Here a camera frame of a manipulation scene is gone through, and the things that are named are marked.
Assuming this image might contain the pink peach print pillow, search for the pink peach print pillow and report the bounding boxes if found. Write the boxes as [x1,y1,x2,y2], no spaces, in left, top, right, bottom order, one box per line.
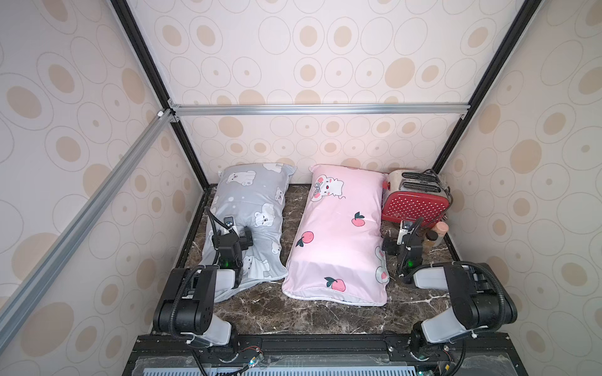
[282,164,390,306]

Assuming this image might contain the horizontal aluminium frame bar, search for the horizontal aluminium frame bar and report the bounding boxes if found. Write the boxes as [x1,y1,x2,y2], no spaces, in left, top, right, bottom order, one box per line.
[172,103,470,117]

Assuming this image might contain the black corner post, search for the black corner post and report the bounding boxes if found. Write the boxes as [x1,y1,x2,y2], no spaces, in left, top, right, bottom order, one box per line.
[433,0,542,173]
[110,0,210,190]

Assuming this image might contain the bottle with pink cap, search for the bottle with pink cap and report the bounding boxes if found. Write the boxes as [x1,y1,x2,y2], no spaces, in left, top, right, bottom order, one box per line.
[432,221,449,247]

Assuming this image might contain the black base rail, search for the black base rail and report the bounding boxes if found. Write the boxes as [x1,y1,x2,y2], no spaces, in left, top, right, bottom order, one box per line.
[123,331,527,375]

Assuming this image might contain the bottle with dark cap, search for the bottle with dark cap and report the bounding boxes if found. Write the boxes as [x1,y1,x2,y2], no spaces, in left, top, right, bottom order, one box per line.
[423,230,438,254]

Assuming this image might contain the left black corner post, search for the left black corner post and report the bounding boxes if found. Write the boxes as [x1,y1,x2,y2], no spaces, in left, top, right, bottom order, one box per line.
[110,0,210,190]

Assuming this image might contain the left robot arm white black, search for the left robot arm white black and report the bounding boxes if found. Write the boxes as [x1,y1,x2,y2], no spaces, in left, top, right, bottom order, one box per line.
[153,227,253,353]

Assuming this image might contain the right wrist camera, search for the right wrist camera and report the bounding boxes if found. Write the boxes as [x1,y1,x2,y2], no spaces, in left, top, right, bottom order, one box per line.
[397,221,413,244]

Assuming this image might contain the right black corner post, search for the right black corner post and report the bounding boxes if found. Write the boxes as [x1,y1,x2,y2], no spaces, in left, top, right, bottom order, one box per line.
[433,0,542,173]

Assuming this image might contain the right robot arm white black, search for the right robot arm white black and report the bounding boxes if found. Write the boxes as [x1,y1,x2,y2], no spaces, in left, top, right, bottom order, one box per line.
[383,233,518,359]

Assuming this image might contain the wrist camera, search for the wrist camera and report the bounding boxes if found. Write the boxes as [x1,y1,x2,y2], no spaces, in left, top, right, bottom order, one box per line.
[397,221,413,244]
[224,216,236,230]

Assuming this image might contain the left slanted aluminium frame bar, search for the left slanted aluminium frame bar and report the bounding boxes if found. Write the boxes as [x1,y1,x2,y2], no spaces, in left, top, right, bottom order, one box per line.
[1,108,175,351]

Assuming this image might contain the red and cream toaster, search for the red and cream toaster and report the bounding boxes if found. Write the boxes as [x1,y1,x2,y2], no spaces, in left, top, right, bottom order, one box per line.
[382,169,454,229]

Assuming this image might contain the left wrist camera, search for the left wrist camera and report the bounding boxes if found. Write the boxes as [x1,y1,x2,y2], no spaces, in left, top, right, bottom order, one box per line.
[224,216,236,230]

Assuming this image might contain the grey bear print pillow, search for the grey bear print pillow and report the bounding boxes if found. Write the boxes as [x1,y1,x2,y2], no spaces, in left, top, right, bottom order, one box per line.
[210,163,296,302]

